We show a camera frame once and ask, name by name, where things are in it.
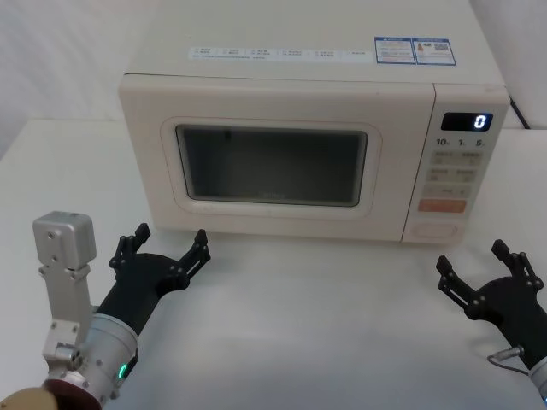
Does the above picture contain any white curtain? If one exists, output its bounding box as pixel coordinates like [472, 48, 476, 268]
[0, 0, 168, 125]

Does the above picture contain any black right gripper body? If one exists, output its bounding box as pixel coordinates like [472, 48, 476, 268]
[464, 276, 547, 371]

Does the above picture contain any cream microwave oven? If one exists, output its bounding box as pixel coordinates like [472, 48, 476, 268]
[117, 0, 512, 246]

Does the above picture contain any black power cable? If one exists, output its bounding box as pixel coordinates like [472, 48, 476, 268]
[509, 96, 532, 130]

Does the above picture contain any white table cloth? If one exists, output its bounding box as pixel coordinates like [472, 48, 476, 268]
[0, 118, 547, 410]

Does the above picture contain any thin cable with silver plug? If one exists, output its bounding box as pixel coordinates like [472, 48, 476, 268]
[486, 346, 532, 378]

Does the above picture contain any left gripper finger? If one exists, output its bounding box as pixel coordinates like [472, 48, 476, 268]
[108, 222, 152, 271]
[168, 228, 212, 291]

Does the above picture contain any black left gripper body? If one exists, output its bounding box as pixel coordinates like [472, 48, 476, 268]
[96, 252, 185, 337]

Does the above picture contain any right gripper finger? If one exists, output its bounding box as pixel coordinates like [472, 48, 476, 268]
[491, 238, 545, 290]
[435, 255, 483, 320]

